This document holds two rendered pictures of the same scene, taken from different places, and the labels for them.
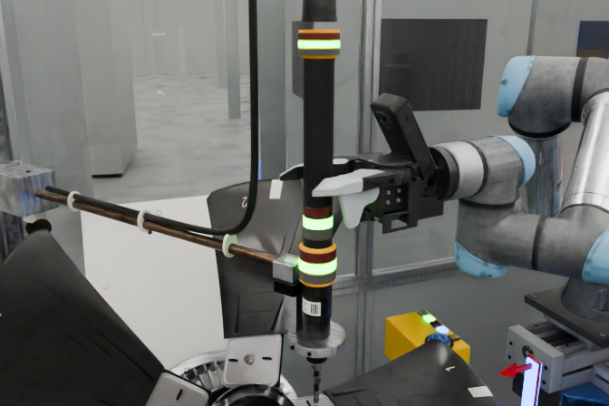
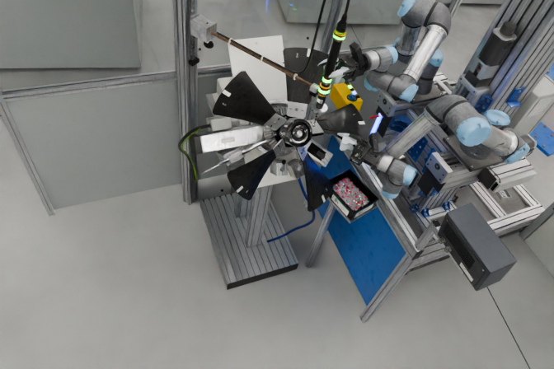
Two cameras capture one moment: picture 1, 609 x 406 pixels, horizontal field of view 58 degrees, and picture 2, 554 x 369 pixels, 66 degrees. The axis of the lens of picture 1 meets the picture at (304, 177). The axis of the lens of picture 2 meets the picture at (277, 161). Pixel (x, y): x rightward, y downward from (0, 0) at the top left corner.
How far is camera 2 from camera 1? 1.15 m
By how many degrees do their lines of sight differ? 34
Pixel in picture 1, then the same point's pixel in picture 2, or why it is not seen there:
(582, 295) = not seen: hidden behind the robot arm
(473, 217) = (373, 73)
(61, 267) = (249, 82)
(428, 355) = (348, 109)
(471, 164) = (376, 62)
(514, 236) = (383, 82)
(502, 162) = (386, 60)
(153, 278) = (255, 70)
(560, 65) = (425, 5)
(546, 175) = (410, 38)
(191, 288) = (267, 75)
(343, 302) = not seen: hidden behind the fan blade
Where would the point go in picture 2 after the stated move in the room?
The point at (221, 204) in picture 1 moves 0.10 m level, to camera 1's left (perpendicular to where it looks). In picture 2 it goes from (288, 53) to (265, 51)
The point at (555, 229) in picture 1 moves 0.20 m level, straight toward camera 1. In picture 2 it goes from (396, 82) to (382, 109)
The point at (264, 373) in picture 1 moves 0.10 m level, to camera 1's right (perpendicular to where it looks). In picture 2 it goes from (301, 114) to (324, 116)
